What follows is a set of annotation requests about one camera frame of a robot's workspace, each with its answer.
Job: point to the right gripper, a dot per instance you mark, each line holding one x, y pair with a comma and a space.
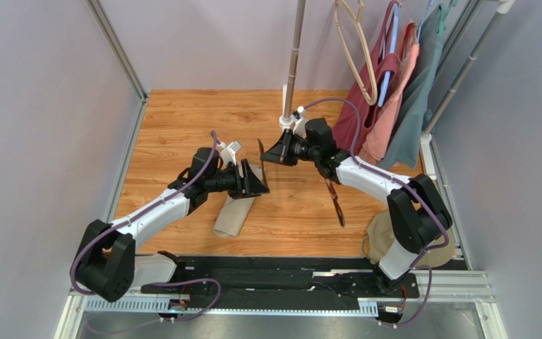
288, 150

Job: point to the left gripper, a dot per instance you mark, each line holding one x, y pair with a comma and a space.
252, 186

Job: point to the beige cloth napkin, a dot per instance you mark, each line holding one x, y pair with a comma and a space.
232, 217

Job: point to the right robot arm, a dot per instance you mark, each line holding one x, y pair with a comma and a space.
418, 215

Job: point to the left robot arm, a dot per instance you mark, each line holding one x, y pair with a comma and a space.
107, 262

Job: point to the left rack pole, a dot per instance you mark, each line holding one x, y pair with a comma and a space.
295, 48

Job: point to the rack pole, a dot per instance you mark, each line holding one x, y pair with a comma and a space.
295, 48
500, 12

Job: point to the pink shirt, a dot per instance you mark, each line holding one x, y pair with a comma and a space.
378, 136

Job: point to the maroon tank top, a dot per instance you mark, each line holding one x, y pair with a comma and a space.
357, 113

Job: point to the teal shirt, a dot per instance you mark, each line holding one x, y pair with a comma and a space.
405, 142

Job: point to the beige baseball cap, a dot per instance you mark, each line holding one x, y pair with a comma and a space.
380, 238

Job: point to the right white rack foot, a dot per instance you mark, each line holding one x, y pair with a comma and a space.
427, 156

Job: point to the blue hanger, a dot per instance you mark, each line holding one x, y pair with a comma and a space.
387, 58

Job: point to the right rack pole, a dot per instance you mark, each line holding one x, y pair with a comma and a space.
500, 12

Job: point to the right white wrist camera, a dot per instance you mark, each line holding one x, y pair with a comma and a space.
299, 119

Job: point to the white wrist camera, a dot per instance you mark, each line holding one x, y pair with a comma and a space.
228, 151
299, 119

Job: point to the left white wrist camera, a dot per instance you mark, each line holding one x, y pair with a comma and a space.
228, 151

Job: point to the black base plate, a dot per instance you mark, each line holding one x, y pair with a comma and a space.
283, 283

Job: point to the aluminium frame rail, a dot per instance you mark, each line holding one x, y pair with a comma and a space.
455, 304

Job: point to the left aluminium corner post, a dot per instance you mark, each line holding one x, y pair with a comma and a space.
118, 50

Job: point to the aluminium corner post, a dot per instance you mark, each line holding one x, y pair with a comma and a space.
118, 50
452, 42

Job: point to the right aluminium corner post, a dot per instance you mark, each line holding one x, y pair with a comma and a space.
452, 42

